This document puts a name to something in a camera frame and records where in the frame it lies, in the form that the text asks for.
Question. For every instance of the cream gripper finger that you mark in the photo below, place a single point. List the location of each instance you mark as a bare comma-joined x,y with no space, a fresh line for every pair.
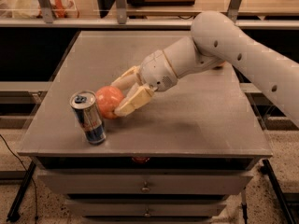
137,97
128,79

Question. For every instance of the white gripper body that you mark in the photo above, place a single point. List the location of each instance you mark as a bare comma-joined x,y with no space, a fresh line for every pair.
154,69

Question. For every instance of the red apple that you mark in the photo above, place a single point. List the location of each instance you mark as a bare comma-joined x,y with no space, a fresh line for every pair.
108,98

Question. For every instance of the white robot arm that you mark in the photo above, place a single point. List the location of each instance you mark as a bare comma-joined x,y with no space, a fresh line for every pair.
214,39

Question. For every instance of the redbull can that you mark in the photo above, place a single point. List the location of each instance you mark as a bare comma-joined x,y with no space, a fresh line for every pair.
87,113

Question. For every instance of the orange fruit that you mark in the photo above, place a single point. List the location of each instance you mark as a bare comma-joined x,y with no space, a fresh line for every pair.
220,66

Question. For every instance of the grey drawer cabinet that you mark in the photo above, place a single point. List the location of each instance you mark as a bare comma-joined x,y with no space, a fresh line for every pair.
204,124

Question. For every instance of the orange white snack bag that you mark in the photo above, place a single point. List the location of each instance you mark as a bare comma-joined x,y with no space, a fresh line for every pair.
64,8

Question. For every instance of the top drawer with knob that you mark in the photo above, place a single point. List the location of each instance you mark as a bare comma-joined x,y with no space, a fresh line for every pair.
207,184

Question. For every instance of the drawer with knob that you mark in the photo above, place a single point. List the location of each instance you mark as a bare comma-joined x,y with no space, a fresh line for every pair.
143,208
207,184

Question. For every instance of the metal shelf rail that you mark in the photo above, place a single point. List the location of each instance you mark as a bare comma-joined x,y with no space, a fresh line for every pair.
142,24

